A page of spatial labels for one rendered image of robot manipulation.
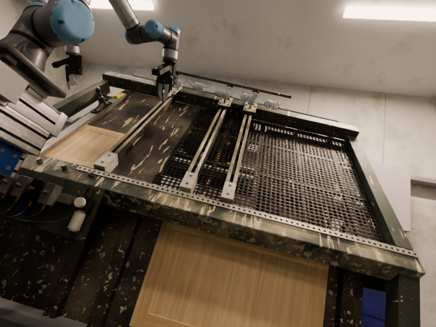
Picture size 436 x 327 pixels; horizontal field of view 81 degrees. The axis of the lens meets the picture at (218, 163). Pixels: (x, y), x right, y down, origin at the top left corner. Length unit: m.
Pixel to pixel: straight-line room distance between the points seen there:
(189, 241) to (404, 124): 4.27
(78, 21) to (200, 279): 1.19
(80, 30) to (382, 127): 4.52
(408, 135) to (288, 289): 3.93
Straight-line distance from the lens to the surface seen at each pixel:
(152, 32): 1.31
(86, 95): 2.28
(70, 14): 0.97
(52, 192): 1.29
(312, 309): 1.51
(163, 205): 1.21
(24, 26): 1.08
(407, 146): 4.89
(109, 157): 1.46
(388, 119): 5.04
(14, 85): 0.84
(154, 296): 1.46
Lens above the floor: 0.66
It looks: 19 degrees up
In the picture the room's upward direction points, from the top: 15 degrees clockwise
